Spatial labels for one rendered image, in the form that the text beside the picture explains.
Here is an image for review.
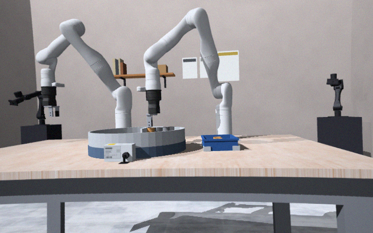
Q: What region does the blue crate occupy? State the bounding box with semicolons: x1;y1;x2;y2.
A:
201;134;239;151

